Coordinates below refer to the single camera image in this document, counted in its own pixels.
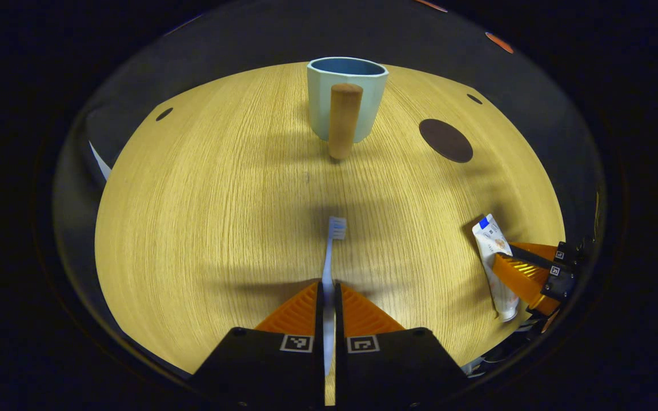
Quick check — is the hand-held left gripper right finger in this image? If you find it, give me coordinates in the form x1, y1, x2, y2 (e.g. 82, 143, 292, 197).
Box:
335, 281, 470, 409

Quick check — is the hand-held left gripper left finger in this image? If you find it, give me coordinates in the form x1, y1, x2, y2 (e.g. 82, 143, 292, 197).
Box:
189, 280, 326, 409

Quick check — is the white toothpaste tube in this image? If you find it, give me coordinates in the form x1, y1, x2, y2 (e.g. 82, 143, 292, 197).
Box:
472, 213, 520, 323

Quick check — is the light blue toothbrush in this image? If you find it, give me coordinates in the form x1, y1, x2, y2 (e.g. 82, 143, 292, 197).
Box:
322, 216, 348, 377

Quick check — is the light blue cup wooden handle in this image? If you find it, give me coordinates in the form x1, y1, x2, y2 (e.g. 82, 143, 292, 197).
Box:
306, 56, 390, 160

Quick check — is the black backdrop cloth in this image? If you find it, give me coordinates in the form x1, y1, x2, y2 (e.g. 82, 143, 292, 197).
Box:
52, 0, 607, 366

